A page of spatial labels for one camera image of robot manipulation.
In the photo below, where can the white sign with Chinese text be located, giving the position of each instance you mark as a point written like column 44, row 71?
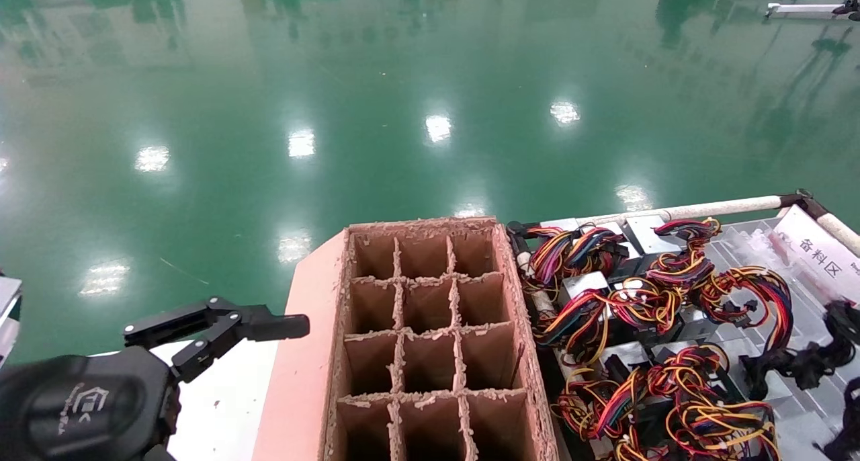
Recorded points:
column 820, row 253

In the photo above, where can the white grey panel edge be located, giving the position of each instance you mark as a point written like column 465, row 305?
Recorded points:
column 8, row 306

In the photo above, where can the cardboard box with dividers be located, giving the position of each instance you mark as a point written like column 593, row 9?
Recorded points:
column 302, row 353

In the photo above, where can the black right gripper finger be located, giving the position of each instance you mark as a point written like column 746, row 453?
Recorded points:
column 848, row 427
column 816, row 367

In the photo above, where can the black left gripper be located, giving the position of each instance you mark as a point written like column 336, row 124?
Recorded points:
column 87, row 407

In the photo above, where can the white floor base bar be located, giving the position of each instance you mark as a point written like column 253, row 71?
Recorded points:
column 799, row 9

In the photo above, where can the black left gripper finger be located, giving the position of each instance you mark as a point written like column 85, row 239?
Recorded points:
column 269, row 326

